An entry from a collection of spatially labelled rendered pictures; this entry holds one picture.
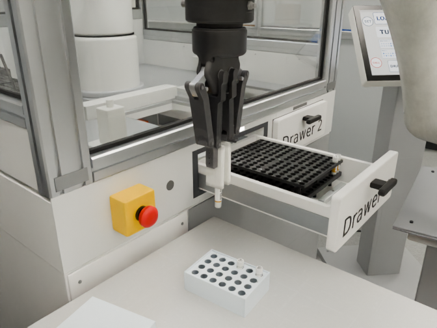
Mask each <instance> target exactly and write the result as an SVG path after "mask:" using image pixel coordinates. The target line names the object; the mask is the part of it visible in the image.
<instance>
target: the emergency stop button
mask: <svg viewBox="0 0 437 328"><path fill-rule="evenodd" d="M157 219H158V211H157V208H156V207H154V206H146V207H145V208H143V209H142V211H141V212H140V214H139V223H140V225H141V226H143V227H144V228H149V227H151V226H153V225H154V224H155V223H156V221H157Z"/></svg>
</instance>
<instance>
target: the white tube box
mask: <svg viewBox="0 0 437 328"><path fill-rule="evenodd" d="M269 281H270V272H268V271H266V270H264V269H263V274H262V277H257V276H256V266H253V265H251V264H248V263H246V262H244V266H243V269H238V268H237V259H236V258H233V257H231V256H228V255H226V254H223V253H220V252H218V251H216V250H213V249H211V250H210V251H209V252H208V253H206V254H205V255H203V257H201V258H200V259H199V260H198V261H196V262H195V263H194V264H193V265H192V266H191V267H189V268H188V269H187V270H185V271H184V283H185V290H187V291H189V292H191V293H194V294H196V295H198V296H200V297H202V298H204V299H206V300H208V301H210V302H212V303H214V304H216V305H218V306H220V307H222V308H225V309H227V310H229V311H231V312H233V313H235V314H237V315H239V316H242V317H244V318H245V317H246V316H247V314H248V313H249V312H250V311H251V310H252V309H253V308H254V307H255V305H256V304H257V303H258V302H259V300H260V299H261V298H262V297H263V296H264V295H265V294H266V293H267V291H268V290H269Z"/></svg>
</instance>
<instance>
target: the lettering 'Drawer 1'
mask: <svg viewBox="0 0 437 328"><path fill-rule="evenodd" d="M375 197H376V199H377V194H376V195H375V196H374V198H375ZM374 198H373V202H372V208H374V207H375V205H376V203H375V205H373V203H374V201H376V199H375V200H374ZM371 201H372V199H371ZM370 205H371V202H370ZM370 205H369V202H368V203H367V207H368V210H367V207H366V204H365V208H366V210H364V216H365V215H366V211H367V212H369V209H370ZM360 211H362V212H363V208H361V209H360V210H359V212H360ZM359 212H356V214H357V213H359ZM362 212H361V213H360V214H359V216H360V215H361V217H360V219H359V220H358V218H359V216H358V218H357V223H359V221H360V220H361V219H362ZM356 214H355V215H354V217H353V222H352V228H353V225H354V218H355V216H356ZM349 218H350V225H349V229H350V227H351V221H352V217H351V216H348V217H347V218H346V220H345V225H344V231H343V237H344V236H345V235H346V234H347V232H348V231H349V229H348V231H347V232H346V233H345V226H346V221H347V219H349Z"/></svg>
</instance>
